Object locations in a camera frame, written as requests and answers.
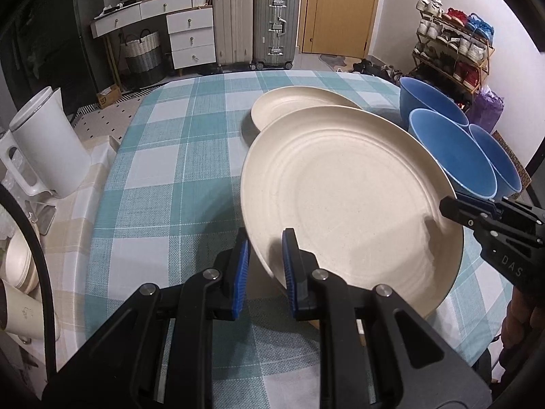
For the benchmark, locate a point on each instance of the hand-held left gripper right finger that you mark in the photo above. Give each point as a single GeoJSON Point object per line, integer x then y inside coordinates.
{"type": "Point", "coordinates": [289, 272]}

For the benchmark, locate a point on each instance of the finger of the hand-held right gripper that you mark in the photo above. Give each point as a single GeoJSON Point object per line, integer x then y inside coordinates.
{"type": "Point", "coordinates": [481, 201]}
{"type": "Point", "coordinates": [462, 212]}

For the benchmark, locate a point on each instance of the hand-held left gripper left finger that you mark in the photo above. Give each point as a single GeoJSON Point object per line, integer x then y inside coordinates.
{"type": "Point", "coordinates": [240, 277]}

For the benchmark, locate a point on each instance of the blue bowl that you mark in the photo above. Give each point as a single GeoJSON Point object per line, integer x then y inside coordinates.
{"type": "Point", "coordinates": [500, 157]}
{"type": "Point", "coordinates": [447, 153]}
{"type": "Point", "coordinates": [421, 93]}

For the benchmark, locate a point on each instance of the large cream plate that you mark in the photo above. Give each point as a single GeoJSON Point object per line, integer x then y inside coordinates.
{"type": "Point", "coordinates": [349, 187]}

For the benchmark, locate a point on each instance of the small cream plate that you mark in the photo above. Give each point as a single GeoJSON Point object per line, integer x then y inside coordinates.
{"type": "Point", "coordinates": [289, 104]}

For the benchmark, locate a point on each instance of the stack of cream bowls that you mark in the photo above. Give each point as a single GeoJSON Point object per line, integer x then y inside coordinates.
{"type": "Point", "coordinates": [21, 264]}

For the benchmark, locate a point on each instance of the person's right hand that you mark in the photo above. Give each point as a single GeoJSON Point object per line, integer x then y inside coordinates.
{"type": "Point", "coordinates": [517, 319]}

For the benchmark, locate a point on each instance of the brown patterned box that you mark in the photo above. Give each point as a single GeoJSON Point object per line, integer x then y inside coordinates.
{"type": "Point", "coordinates": [517, 166]}

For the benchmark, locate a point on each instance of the purple bag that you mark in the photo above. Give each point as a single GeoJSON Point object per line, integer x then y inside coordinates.
{"type": "Point", "coordinates": [485, 110]}

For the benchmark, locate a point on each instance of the teal checked tablecloth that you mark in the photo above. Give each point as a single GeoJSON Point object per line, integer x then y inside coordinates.
{"type": "Point", "coordinates": [170, 170]}

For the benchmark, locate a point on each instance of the wooden shoe rack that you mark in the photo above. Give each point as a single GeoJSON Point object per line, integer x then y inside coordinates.
{"type": "Point", "coordinates": [486, 61]}

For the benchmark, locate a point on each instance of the rows of assorted shoes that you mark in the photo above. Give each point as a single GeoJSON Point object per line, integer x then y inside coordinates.
{"type": "Point", "coordinates": [468, 47]}

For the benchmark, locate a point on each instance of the beige checked cloth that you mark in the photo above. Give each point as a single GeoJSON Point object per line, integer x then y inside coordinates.
{"type": "Point", "coordinates": [81, 221]}

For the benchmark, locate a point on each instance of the scattered sandals and sneakers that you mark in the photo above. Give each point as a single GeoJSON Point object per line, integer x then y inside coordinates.
{"type": "Point", "coordinates": [370, 67]}

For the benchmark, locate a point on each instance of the grey door mat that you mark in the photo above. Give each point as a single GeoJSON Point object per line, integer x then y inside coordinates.
{"type": "Point", "coordinates": [334, 60]}

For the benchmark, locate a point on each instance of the clear acrylic stand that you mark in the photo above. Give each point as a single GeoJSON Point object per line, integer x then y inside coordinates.
{"type": "Point", "coordinates": [42, 217]}

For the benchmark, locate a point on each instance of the cream paper cup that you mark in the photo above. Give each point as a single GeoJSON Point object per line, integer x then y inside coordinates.
{"type": "Point", "coordinates": [25, 315]}

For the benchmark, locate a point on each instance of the small cardboard box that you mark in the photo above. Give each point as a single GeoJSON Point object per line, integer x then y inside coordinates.
{"type": "Point", "coordinates": [108, 96]}

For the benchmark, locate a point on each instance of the white electric kettle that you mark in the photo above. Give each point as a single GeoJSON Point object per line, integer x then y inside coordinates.
{"type": "Point", "coordinates": [47, 145]}

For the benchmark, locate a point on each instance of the wooden door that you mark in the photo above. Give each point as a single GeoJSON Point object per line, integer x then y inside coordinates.
{"type": "Point", "coordinates": [336, 8]}

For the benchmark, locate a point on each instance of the grey white woven basket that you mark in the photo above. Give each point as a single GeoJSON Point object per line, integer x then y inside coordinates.
{"type": "Point", "coordinates": [142, 57]}

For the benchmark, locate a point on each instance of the beige suitcase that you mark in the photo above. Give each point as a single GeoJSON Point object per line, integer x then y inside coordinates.
{"type": "Point", "coordinates": [232, 25]}

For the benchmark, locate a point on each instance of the silver suitcase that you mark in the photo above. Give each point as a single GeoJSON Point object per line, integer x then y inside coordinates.
{"type": "Point", "coordinates": [276, 21]}

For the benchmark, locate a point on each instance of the white drawer desk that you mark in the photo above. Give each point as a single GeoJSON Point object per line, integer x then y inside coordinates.
{"type": "Point", "coordinates": [189, 21]}

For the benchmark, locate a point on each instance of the dark glass cabinet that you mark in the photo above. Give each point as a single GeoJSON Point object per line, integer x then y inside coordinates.
{"type": "Point", "coordinates": [51, 42]}

